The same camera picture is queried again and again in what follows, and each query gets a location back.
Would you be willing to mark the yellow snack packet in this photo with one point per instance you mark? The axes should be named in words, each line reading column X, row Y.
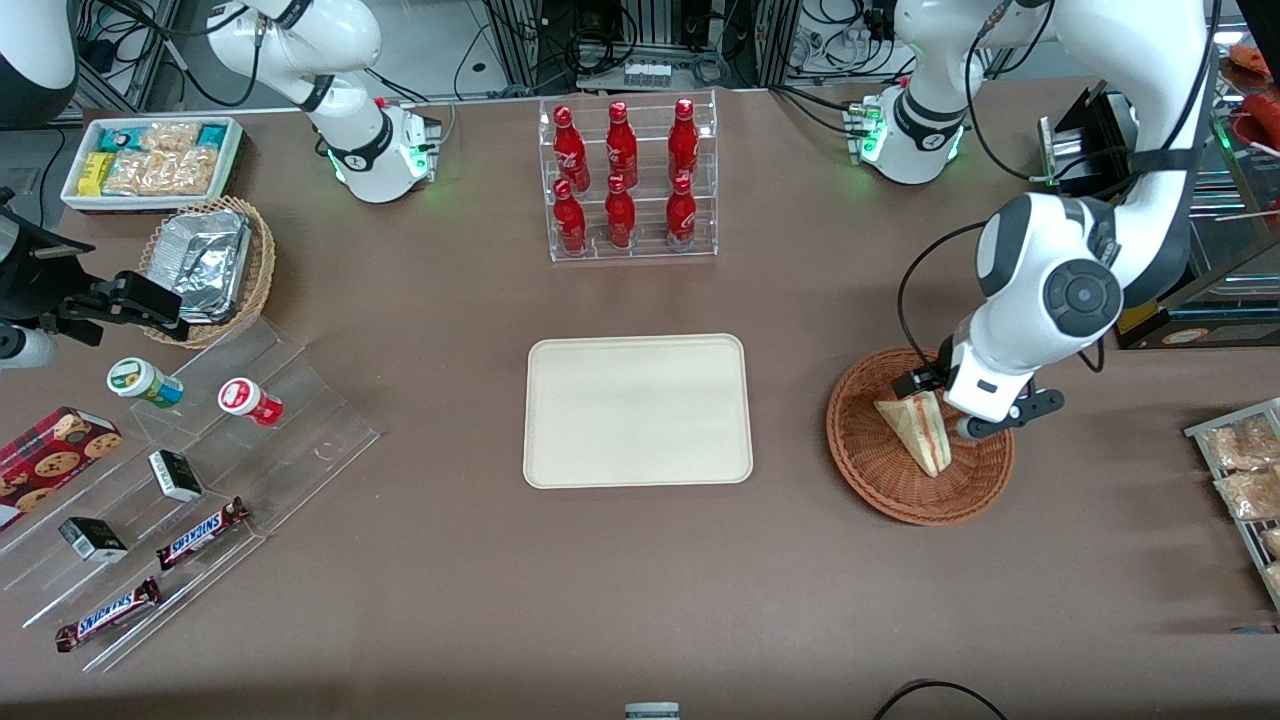
column 95, row 172

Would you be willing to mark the clear acrylic bottle rack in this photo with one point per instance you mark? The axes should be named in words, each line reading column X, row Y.
column 645, row 250

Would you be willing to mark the silver foil pack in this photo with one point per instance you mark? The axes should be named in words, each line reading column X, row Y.
column 205, row 262

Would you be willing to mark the black metal box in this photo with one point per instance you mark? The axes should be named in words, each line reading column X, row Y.
column 1090, row 120

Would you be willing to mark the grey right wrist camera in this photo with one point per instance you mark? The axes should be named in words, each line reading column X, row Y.
column 25, row 348

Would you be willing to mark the clear bag of crackers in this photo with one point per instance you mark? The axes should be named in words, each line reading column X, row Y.
column 1245, row 442
column 1274, row 580
column 1250, row 495
column 1273, row 543

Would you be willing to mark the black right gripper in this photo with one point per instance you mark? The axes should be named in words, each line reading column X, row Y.
column 30, row 285

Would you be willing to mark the large brown wicker basket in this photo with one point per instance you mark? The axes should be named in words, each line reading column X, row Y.
column 880, row 480

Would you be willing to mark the clear acrylic step display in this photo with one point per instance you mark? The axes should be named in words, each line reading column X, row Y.
column 300, row 440

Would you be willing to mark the white snack bin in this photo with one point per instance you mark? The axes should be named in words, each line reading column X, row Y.
column 150, row 204

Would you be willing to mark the red lid cup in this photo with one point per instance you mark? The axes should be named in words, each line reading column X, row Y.
column 245, row 398

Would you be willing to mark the white power strip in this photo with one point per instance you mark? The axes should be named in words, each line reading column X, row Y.
column 648, row 75

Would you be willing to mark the small light wicker basket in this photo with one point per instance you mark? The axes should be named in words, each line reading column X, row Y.
column 258, row 270

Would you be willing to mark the small clear cracker bag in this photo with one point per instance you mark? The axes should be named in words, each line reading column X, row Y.
column 170, row 135

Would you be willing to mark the large clear cracker bag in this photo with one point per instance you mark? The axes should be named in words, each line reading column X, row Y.
column 160, row 172

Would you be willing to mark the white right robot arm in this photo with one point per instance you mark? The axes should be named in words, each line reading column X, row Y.
column 300, row 40

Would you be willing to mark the red soda bottle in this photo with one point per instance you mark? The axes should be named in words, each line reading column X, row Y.
column 620, row 210
column 681, row 210
column 683, row 138
column 621, row 143
column 569, row 215
column 570, row 148

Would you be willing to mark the teal snack packet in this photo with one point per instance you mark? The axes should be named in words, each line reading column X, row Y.
column 212, row 135
column 118, row 138

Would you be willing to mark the red cookie box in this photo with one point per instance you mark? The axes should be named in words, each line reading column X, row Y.
column 50, row 460

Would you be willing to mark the Snickers chocolate bar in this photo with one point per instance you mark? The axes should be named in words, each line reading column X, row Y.
column 108, row 615
column 200, row 535

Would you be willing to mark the small black box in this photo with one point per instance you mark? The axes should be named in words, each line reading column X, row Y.
column 175, row 476
column 92, row 540

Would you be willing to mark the green lid cup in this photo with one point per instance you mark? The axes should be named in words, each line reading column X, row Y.
column 140, row 380

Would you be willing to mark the triangle sandwich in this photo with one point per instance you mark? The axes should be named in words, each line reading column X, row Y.
column 925, row 440

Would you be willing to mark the grey device edge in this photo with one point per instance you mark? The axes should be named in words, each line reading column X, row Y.
column 652, row 712

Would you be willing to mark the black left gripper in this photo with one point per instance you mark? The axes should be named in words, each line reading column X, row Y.
column 934, row 378

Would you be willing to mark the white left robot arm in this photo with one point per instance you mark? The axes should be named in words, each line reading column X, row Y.
column 1130, row 60

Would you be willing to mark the cream plastic tray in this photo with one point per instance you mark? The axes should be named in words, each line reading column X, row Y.
column 630, row 410

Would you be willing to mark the red food package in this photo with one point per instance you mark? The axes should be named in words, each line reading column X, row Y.
column 1245, row 62

